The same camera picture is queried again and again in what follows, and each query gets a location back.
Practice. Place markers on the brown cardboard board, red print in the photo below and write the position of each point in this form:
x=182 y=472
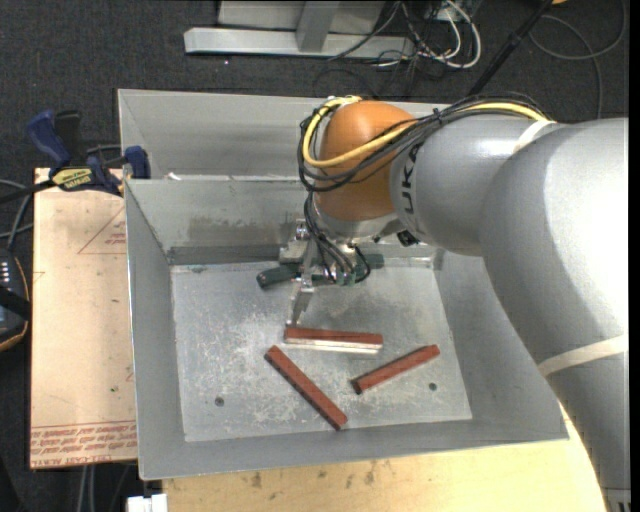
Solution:
x=80 y=320

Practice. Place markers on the black cylinder on white bracket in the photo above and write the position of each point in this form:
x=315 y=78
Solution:
x=408 y=238

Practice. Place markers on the grey metal bin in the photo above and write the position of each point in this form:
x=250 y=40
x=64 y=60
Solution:
x=240 y=325

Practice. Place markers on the red-brown flat block, pale side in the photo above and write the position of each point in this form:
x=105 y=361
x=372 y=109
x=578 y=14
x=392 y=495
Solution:
x=332 y=339

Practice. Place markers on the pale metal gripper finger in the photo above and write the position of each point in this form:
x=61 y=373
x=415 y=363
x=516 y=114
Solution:
x=304 y=302
x=295 y=305

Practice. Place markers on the dark green flat block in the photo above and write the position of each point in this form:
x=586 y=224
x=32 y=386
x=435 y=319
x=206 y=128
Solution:
x=275 y=277

